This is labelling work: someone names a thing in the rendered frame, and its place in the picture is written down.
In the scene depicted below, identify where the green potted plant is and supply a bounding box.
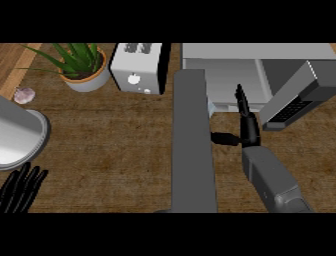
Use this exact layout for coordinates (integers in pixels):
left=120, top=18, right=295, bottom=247
left=19, top=42, right=114, bottom=94

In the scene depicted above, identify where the pale garlic bulb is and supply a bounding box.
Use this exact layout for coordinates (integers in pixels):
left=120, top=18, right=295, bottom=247
left=12, top=87, right=38, bottom=105

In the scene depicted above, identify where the dark grey microwave door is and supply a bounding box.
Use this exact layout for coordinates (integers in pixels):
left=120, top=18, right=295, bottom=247
left=155, top=68, right=220, bottom=214

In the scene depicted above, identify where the pale milk carton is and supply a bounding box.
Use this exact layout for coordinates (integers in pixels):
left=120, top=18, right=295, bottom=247
left=207, top=101, right=218, bottom=119

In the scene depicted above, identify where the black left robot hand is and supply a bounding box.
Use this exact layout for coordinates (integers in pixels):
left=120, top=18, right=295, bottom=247
left=0, top=162, right=50, bottom=214

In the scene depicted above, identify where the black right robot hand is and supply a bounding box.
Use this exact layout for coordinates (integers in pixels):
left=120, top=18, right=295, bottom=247
left=210, top=83, right=264, bottom=149

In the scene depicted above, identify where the grey microwave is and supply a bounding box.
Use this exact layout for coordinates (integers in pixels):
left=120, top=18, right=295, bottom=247
left=180, top=42, right=336, bottom=132

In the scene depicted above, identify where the large grey cylinder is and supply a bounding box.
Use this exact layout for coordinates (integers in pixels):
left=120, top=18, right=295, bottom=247
left=0, top=82, right=53, bottom=172

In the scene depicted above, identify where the white toaster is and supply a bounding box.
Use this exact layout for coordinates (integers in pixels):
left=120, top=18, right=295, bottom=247
left=108, top=42, right=174, bottom=96

